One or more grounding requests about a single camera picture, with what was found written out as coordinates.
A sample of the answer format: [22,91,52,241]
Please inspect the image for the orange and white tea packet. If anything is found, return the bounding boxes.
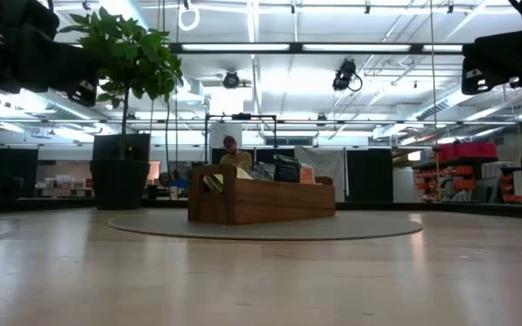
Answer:
[299,163,317,186]

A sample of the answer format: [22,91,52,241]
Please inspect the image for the wooden three-compartment organizer box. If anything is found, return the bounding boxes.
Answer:
[187,163,337,226]

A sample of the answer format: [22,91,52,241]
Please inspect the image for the green potted plant black pot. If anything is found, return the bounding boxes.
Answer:
[58,5,185,211]

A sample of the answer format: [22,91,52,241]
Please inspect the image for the shelf with red bins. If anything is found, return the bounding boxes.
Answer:
[412,142,522,205]

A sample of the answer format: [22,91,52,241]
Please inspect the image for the black upright panel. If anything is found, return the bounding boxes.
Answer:
[346,148,394,204]

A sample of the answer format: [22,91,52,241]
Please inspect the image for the round grey mat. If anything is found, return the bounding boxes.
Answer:
[105,210,424,241]

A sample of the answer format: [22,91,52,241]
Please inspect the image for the white hanging sheet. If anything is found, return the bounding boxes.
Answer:
[294,145,346,203]

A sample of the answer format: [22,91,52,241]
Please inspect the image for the black overhead beam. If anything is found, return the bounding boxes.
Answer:
[169,42,466,56]

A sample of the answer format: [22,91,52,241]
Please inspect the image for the person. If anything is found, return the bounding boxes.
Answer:
[218,134,254,171]

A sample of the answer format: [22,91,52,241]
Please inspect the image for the white hanging ring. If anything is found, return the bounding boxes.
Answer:
[178,3,201,33]

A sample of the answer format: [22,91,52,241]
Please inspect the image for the black overhead camera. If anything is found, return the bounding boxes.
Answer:
[332,58,364,93]
[222,70,243,91]

